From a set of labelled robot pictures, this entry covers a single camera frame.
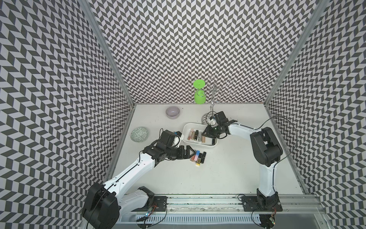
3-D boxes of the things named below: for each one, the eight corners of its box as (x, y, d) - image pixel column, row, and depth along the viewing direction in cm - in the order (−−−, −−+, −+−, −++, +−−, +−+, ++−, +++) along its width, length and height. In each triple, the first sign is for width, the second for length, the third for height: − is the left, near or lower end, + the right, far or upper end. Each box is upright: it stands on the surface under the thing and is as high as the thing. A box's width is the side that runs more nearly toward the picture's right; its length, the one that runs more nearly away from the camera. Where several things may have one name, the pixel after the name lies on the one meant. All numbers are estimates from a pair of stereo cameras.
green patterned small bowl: (130, 143, 97) (128, 140, 94) (134, 130, 104) (132, 127, 101) (146, 143, 97) (144, 140, 94) (149, 130, 104) (147, 127, 101)
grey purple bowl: (165, 117, 111) (164, 113, 107) (169, 110, 116) (168, 105, 112) (177, 120, 110) (176, 115, 105) (180, 112, 115) (180, 107, 111)
